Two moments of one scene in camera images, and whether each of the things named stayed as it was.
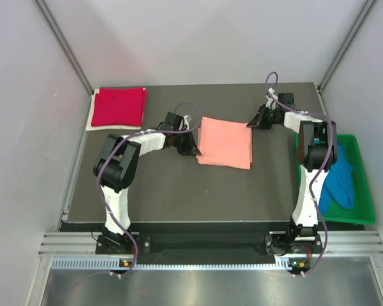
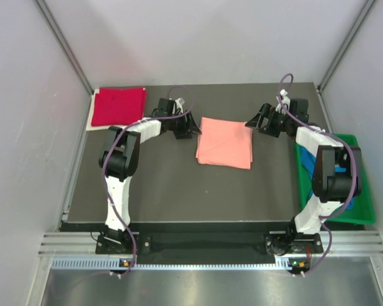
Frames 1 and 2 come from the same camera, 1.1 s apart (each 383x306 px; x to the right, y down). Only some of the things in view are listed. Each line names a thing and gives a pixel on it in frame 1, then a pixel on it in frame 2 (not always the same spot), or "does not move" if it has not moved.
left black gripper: [191, 148] → [184, 132]
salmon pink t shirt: [225, 143] does not move
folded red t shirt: [122, 106] does not move
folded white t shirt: [89, 126] does not move
